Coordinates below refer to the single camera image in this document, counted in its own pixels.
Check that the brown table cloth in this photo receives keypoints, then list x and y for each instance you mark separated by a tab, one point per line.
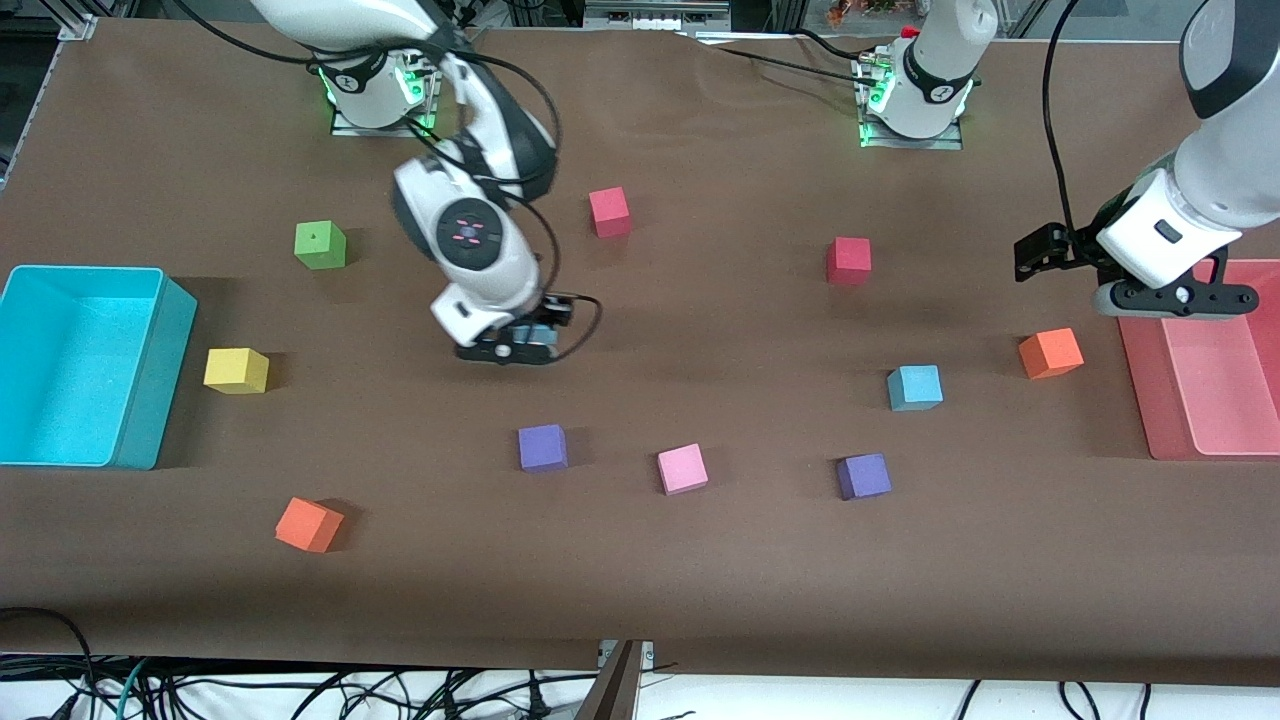
700	580

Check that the green foam block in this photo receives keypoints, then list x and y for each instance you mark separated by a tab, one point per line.
320	245

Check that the orange foam block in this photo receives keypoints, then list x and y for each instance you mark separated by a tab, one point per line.
1050	353
308	525

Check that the pink plastic bin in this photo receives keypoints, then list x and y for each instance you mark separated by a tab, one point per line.
1220	400

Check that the cyan plastic bin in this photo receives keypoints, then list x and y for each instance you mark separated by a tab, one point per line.
60	400

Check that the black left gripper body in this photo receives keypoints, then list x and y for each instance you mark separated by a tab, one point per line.
1072	249

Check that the aluminium frame corner bracket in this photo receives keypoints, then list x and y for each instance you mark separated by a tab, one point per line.
75	28

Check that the metal table clamp bracket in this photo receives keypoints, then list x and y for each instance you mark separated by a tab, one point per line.
615	690

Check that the purple foam block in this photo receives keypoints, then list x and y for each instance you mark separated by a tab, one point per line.
863	477
543	448

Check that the light blue foam block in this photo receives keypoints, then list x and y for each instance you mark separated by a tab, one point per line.
915	388
535	335

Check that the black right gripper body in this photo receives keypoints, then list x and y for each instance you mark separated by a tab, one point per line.
549	309

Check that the pink foam block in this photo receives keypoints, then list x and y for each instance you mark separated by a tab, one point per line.
682	469

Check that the yellow foam block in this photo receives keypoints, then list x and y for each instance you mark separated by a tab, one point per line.
236	370

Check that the grey power strip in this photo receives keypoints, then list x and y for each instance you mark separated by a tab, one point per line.
655	18

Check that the white Franka left robot arm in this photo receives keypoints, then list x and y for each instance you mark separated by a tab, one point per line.
1200	190

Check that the white Franka right robot arm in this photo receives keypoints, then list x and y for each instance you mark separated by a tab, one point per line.
490	270

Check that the red foam block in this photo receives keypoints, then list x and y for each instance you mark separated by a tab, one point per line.
610	212
848	261

